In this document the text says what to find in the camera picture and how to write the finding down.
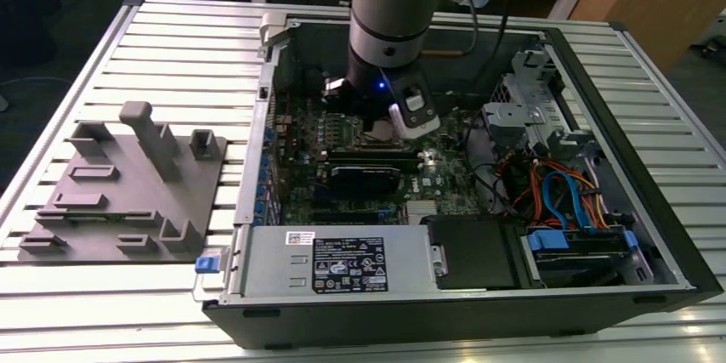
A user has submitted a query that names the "CPU socket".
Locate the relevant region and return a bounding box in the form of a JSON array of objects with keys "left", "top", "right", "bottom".
[{"left": 349, "top": 118, "right": 412, "bottom": 150}]

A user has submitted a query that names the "black RAM slot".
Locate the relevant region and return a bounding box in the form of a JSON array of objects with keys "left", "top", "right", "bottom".
[
  {"left": 327, "top": 162, "right": 425, "bottom": 169},
  {"left": 327, "top": 153, "right": 425, "bottom": 160},
  {"left": 327, "top": 157, "right": 425, "bottom": 164},
  {"left": 327, "top": 149, "right": 425, "bottom": 156}
]

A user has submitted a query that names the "black expansion slot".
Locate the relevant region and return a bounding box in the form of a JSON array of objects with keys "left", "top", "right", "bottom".
[{"left": 309, "top": 208, "right": 399, "bottom": 224}]

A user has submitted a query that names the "black plastic bay cover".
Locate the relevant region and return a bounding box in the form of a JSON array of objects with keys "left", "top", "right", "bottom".
[{"left": 421, "top": 214, "right": 533, "bottom": 292}]

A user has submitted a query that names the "black graphics card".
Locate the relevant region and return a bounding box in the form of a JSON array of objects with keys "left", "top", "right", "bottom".
[{"left": 327, "top": 164, "right": 403, "bottom": 199}]

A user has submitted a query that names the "green motherboard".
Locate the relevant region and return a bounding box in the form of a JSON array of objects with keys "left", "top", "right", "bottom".
[{"left": 270, "top": 94, "right": 495, "bottom": 228}]

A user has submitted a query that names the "grey metal drive cage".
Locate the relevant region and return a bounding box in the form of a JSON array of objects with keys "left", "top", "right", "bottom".
[{"left": 480, "top": 50, "right": 605, "bottom": 167}]

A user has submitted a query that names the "silver chipset heat sink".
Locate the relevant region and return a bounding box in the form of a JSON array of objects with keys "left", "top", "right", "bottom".
[{"left": 404, "top": 199, "right": 439, "bottom": 217}]

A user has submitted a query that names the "grey power supply unit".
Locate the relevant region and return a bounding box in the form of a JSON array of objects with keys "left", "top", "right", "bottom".
[{"left": 222, "top": 224, "right": 443, "bottom": 298}]

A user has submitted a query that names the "grey parts rack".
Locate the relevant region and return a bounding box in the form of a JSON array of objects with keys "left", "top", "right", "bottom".
[{"left": 16, "top": 100, "right": 229, "bottom": 263}]

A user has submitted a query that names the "hard disk blue carrier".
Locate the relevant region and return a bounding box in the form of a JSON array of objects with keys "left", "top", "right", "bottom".
[{"left": 524, "top": 228, "right": 637, "bottom": 271}]

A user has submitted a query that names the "blue case latch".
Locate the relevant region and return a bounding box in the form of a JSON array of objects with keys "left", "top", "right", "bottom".
[{"left": 192, "top": 255, "right": 220, "bottom": 275}]

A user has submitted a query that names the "black open PC case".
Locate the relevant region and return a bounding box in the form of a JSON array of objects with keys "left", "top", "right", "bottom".
[{"left": 192, "top": 12, "right": 724, "bottom": 351}]

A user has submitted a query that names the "white wheeled stand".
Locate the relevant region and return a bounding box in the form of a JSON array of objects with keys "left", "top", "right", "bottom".
[{"left": 699, "top": 14, "right": 726, "bottom": 58}]

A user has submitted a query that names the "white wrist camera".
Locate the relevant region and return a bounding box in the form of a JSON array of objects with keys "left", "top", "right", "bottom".
[{"left": 387, "top": 86, "right": 443, "bottom": 140}]

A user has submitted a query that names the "black wire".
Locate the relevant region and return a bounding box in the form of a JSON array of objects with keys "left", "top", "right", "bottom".
[{"left": 461, "top": 118, "right": 515, "bottom": 216}]

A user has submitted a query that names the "grey case release handle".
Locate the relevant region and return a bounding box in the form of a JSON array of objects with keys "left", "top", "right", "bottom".
[{"left": 257, "top": 13, "right": 291, "bottom": 59}]

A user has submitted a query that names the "red power wire bundle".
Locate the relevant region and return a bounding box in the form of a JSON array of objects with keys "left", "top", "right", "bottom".
[{"left": 507, "top": 157, "right": 548, "bottom": 226}]

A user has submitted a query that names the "blue data wire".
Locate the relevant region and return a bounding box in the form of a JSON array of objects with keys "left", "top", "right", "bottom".
[{"left": 540, "top": 170, "right": 596, "bottom": 235}]

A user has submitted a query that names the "orange power wire bundle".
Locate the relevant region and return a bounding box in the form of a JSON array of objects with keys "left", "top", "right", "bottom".
[{"left": 532, "top": 158, "right": 617, "bottom": 230}]

